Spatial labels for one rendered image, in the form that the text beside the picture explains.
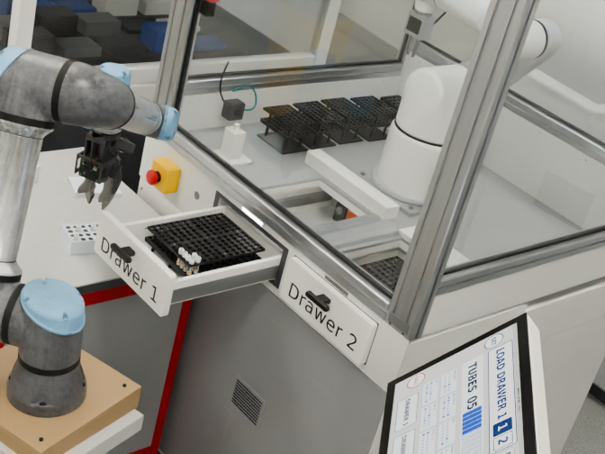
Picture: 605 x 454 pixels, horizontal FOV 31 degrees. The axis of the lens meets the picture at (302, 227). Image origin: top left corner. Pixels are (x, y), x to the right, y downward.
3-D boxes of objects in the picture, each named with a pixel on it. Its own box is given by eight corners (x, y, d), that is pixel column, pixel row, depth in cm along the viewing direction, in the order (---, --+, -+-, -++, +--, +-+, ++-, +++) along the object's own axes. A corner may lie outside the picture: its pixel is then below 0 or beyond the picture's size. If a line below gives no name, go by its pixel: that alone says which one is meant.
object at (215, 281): (165, 306, 238) (169, 284, 235) (104, 247, 254) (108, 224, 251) (300, 273, 264) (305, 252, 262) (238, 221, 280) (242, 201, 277)
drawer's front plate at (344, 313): (359, 366, 239) (373, 325, 234) (278, 295, 256) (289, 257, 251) (365, 364, 240) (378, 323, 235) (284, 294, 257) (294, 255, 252)
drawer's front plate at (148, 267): (161, 318, 237) (170, 276, 232) (93, 249, 254) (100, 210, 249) (167, 316, 238) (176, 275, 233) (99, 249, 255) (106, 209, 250)
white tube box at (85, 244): (69, 255, 261) (71, 241, 259) (58, 236, 267) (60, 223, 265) (118, 251, 267) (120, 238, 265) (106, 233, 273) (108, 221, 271)
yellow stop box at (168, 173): (160, 195, 281) (166, 171, 277) (146, 182, 285) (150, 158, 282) (176, 193, 284) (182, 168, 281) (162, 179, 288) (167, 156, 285)
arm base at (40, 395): (39, 428, 200) (41, 386, 195) (-11, 385, 208) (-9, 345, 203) (102, 396, 211) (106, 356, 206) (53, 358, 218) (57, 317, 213)
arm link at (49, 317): (67, 377, 199) (72, 318, 192) (-2, 358, 200) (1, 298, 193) (91, 341, 209) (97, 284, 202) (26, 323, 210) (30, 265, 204)
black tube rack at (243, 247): (185, 288, 246) (189, 265, 243) (142, 249, 256) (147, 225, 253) (259, 271, 260) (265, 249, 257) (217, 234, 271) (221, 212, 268)
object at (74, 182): (74, 197, 285) (75, 192, 284) (67, 181, 292) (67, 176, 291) (121, 198, 291) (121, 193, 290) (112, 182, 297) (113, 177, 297)
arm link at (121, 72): (91, 68, 238) (105, 57, 246) (85, 113, 243) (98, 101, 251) (124, 78, 238) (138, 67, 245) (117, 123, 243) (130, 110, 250)
